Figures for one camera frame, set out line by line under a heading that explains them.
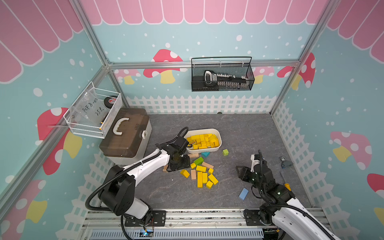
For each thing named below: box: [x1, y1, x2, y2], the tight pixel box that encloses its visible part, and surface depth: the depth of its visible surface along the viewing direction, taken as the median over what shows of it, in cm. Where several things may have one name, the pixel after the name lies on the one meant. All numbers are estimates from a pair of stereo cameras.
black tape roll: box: [104, 95, 118, 109], surface depth 82 cm
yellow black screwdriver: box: [279, 171, 292, 191], surface depth 85 cm
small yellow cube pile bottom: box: [206, 180, 214, 189], surface depth 85 cm
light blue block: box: [238, 187, 249, 201], surface depth 83 cm
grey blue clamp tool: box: [278, 156, 294, 169], surface depth 94 cm
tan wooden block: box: [190, 169, 197, 180], surface depth 90 cm
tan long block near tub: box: [188, 153, 200, 158], surface depth 98 cm
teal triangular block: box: [201, 152, 211, 158], surface depth 97 cm
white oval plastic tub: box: [184, 128, 222, 154], surface depth 104 cm
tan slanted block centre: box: [201, 161, 215, 169], surface depth 94 cm
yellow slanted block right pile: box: [208, 173, 219, 185], surface depth 89 cm
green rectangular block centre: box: [193, 156, 204, 166], surface depth 94 cm
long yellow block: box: [197, 171, 203, 188], surface depth 88 cm
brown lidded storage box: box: [99, 107, 152, 166], surface depth 88 cm
